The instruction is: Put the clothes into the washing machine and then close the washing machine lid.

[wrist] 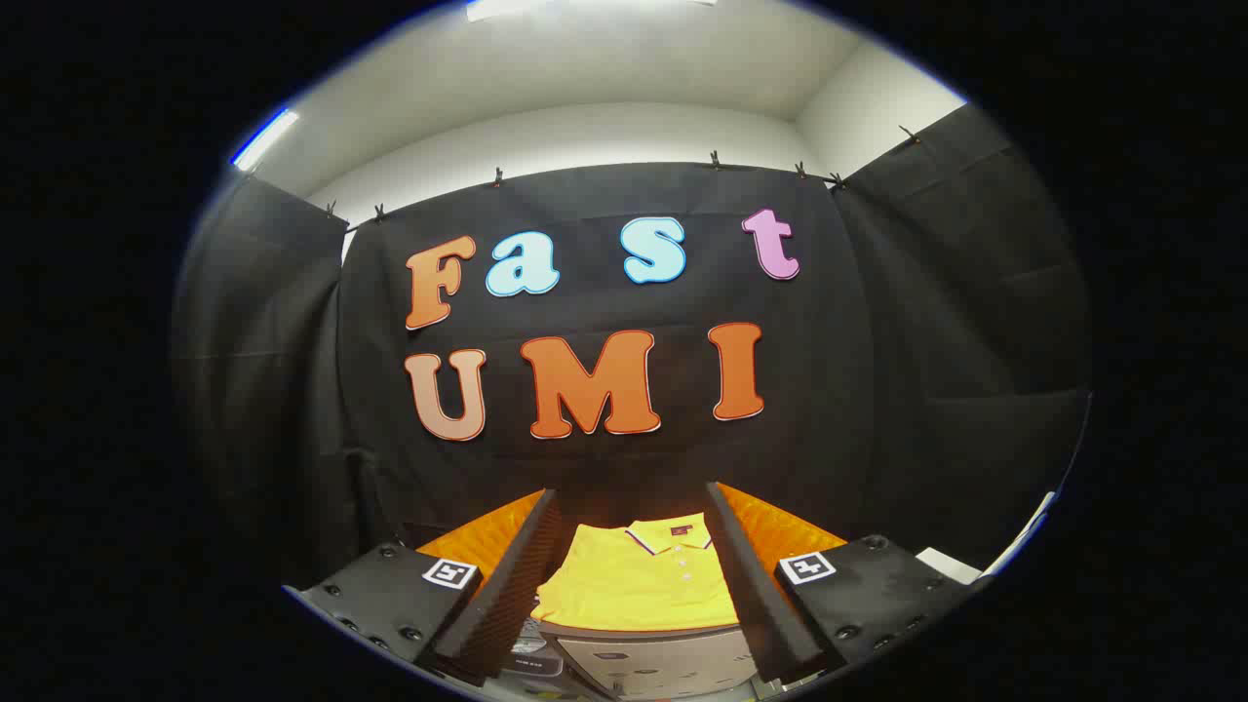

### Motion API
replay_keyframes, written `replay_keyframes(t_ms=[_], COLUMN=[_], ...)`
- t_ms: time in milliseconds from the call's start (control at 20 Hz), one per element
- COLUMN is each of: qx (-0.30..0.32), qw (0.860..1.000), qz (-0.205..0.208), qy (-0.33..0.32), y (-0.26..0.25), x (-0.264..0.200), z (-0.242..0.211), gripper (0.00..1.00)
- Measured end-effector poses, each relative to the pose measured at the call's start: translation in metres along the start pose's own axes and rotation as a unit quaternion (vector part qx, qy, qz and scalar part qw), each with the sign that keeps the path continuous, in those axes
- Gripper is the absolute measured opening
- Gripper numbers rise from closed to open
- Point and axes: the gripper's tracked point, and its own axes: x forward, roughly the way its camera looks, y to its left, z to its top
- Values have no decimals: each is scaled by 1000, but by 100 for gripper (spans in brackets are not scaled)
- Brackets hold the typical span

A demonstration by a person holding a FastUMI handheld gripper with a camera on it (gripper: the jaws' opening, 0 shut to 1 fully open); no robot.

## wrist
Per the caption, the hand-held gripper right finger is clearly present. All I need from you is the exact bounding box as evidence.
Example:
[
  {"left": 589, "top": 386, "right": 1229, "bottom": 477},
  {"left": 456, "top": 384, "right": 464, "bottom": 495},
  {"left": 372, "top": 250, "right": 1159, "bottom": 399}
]
[{"left": 708, "top": 480, "right": 988, "bottom": 684}]

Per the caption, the yellow polo shirt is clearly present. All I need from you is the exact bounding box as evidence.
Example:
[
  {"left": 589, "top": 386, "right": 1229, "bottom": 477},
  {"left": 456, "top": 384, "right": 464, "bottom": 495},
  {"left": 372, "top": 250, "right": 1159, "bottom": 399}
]
[{"left": 531, "top": 514, "right": 742, "bottom": 633}]

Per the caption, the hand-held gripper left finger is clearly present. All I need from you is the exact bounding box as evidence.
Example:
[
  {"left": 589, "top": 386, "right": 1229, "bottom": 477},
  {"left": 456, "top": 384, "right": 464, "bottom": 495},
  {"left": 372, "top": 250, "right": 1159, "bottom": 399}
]
[{"left": 283, "top": 489, "right": 566, "bottom": 684}]

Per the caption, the ceiling light strip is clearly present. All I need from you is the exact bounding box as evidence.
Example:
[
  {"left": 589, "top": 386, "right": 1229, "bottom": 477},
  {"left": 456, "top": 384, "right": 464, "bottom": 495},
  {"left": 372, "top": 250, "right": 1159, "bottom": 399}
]
[{"left": 232, "top": 107, "right": 300, "bottom": 173}]

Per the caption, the black backdrop cloth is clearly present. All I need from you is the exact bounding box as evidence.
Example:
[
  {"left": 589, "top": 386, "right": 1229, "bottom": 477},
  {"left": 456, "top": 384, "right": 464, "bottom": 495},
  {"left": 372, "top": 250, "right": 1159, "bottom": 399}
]
[{"left": 171, "top": 102, "right": 1093, "bottom": 586}]

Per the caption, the grey cabinet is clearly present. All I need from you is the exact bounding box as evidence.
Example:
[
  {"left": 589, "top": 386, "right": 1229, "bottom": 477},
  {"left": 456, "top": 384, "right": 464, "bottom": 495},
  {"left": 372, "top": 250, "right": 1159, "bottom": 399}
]
[{"left": 541, "top": 624, "right": 752, "bottom": 699}]

